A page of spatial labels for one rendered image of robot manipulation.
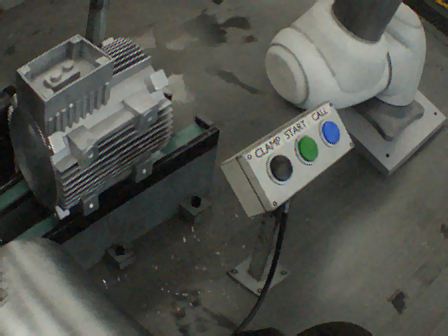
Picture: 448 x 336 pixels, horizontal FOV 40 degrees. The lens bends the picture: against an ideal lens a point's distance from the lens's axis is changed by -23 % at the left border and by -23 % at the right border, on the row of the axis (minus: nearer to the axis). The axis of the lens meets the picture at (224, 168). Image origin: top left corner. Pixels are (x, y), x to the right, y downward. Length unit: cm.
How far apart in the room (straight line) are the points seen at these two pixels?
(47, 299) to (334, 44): 67
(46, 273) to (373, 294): 64
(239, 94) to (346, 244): 38
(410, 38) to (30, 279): 89
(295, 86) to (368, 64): 14
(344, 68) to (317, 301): 36
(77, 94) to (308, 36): 42
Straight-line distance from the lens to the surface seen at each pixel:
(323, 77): 112
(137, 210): 109
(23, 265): 64
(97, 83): 89
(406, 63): 128
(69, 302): 62
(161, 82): 95
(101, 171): 93
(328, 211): 122
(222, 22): 161
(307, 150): 91
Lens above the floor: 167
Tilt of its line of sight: 44 degrees down
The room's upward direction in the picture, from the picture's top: 9 degrees clockwise
